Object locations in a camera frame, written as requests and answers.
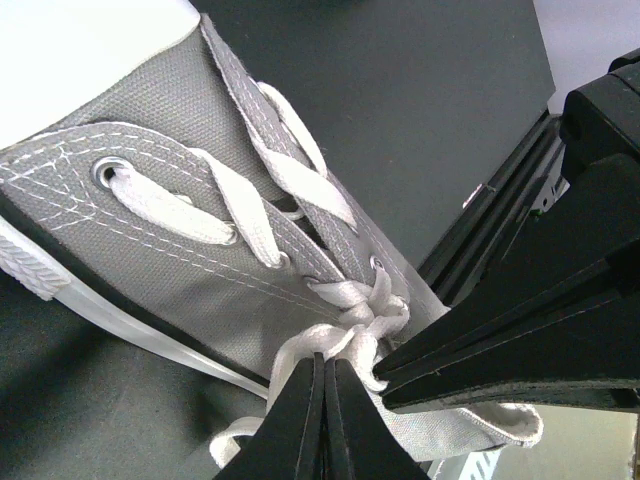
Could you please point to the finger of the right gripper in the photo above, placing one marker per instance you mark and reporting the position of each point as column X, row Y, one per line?
column 588, row 360

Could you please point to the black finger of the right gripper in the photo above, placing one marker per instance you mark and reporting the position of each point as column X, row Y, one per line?
column 582, row 254

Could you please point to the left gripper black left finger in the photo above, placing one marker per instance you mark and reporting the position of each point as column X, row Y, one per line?
column 288, row 445

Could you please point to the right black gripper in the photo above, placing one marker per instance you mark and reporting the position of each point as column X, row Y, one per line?
column 601, row 118

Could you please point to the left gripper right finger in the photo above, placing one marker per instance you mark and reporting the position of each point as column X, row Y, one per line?
column 358, row 443

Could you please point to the grey sneaker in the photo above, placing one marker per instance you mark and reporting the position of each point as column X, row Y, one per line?
column 152, row 186

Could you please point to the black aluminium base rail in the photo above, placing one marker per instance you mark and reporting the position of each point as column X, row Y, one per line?
column 524, row 187

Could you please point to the white slotted cable duct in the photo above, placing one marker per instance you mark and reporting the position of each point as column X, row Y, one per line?
column 480, row 466

